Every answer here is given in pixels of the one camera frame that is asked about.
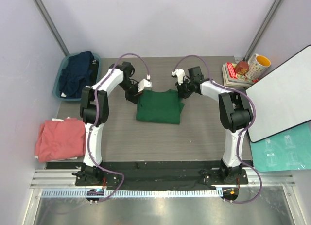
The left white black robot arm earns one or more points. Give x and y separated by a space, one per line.
94 111

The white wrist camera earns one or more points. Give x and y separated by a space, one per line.
179 75
145 84

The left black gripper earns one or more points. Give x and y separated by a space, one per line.
133 97

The left aluminium frame post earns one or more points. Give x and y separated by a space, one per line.
52 27

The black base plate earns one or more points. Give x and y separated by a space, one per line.
152 175

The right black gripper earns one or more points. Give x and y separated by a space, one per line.
181 93

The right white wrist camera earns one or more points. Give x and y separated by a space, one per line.
179 75

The aluminium frame post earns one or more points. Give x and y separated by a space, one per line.
262 28
52 27

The teal folding board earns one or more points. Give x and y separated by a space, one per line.
286 151

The white mug yellow inside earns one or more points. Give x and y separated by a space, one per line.
257 65

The right aluminium frame post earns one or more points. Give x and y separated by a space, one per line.
262 28

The red small box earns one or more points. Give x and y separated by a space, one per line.
241 68

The pink folded t shirt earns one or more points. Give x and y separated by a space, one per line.
60 139

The stack of books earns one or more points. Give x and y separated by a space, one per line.
231 78

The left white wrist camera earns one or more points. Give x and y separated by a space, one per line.
145 84

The teal plastic basket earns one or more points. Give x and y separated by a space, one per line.
58 89

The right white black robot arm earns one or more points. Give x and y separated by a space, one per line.
235 115

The aluminium rail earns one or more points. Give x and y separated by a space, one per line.
57 178

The green t shirt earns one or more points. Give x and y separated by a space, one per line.
159 107

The slotted cable duct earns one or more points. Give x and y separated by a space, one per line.
99 193

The navy blue t shirt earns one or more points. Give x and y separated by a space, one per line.
75 74

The white board black rim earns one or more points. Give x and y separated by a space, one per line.
282 98

